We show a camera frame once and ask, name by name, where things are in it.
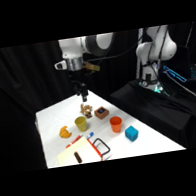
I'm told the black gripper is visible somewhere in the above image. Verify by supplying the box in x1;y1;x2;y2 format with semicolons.
68;68;90;104

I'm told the blue lit device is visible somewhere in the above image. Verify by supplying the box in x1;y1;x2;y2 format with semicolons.
161;62;188;87

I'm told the blue capped marker pen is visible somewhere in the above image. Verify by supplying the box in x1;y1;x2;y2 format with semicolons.
85;131;95;140

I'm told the tan wrist camera mount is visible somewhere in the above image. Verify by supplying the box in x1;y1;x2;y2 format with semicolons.
83;61;101;75

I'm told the brown cylinder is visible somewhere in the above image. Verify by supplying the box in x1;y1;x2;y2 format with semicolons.
73;150;84;165

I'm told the black curtain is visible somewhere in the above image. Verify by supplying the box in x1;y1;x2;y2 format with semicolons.
0;21;196;176

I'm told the orange toy croissant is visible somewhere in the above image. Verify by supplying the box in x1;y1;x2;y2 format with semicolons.
58;124;73;140

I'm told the cream notebook with red edge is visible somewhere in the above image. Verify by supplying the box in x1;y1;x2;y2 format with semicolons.
53;133;104;168

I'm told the yellow cup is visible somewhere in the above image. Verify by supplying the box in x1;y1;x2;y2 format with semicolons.
73;115;89;133

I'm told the tan toy giraffe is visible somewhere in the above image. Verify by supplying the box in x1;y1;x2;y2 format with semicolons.
79;102;95;121

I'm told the green base light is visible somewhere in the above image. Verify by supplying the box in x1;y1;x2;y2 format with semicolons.
152;84;165;95

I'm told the blue cube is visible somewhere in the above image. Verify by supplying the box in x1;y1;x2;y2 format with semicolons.
123;124;140;143

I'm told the black cloth covered stand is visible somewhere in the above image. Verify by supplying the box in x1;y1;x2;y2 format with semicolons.
107;70;196;160

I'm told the red marker pen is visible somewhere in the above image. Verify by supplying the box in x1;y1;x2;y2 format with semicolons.
63;133;86;150

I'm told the orange cup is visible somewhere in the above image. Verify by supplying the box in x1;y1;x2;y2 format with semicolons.
108;115;125;135

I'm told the wooden block with blue dot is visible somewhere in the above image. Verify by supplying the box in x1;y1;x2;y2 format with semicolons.
93;105;111;121

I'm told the white box with black handle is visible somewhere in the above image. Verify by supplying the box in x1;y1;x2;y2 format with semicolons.
91;136;114;162

